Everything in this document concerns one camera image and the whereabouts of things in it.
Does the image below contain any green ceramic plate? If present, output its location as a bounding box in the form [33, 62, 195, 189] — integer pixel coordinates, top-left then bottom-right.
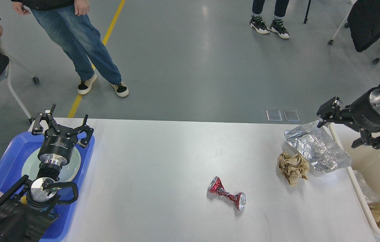
[21, 147, 81, 182]

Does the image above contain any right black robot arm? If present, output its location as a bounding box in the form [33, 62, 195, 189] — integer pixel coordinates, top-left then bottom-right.
[317, 84, 380, 150]

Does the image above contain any crushed red soda can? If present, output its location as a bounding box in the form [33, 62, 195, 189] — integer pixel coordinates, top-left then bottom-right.
[207, 176, 246, 212]

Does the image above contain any teal ceramic mug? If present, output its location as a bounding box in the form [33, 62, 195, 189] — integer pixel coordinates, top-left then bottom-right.
[20, 196, 28, 205]

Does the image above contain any crumpled brown paper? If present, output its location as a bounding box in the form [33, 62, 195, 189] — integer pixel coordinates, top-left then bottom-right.
[278, 151, 310, 186]

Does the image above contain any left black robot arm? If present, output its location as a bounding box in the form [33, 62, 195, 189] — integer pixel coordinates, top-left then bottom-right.
[0, 105, 94, 242]

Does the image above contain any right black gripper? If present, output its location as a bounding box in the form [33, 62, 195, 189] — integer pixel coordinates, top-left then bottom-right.
[317, 87, 380, 150]

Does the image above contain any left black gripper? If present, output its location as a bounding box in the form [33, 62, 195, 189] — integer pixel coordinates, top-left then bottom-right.
[32, 104, 95, 166]

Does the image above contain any person in blue jeans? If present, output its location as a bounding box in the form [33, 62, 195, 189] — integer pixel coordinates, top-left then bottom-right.
[12, 0, 130, 98]

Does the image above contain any small foil sheet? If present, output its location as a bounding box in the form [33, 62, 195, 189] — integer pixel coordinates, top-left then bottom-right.
[284, 120, 352, 176]

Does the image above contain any white office chair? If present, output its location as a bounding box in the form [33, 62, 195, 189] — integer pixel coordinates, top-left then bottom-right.
[0, 39, 39, 125]

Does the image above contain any chair with black jacket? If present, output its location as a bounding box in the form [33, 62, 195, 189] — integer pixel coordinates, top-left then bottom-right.
[341, 0, 380, 52]

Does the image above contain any person in black sneakers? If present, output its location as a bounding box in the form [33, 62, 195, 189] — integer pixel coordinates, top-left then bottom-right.
[249, 0, 291, 39]

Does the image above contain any large foil tray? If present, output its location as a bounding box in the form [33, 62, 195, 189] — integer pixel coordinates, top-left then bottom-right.
[353, 170, 380, 207]

